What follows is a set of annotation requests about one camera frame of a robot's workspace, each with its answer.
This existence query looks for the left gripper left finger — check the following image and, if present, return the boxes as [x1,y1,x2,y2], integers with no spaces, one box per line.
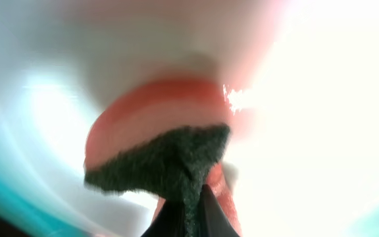
[141,201,186,237]

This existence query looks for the light blue plate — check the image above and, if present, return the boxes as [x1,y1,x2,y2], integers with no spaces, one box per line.
[0,1,379,236]

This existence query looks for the teal plastic tray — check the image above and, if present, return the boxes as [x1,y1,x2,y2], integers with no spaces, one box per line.
[0,180,91,237]

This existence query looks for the green and red sponge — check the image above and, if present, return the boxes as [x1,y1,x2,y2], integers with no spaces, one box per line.
[84,78,241,236]

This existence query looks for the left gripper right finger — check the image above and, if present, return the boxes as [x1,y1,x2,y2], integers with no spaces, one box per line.
[198,184,240,237]

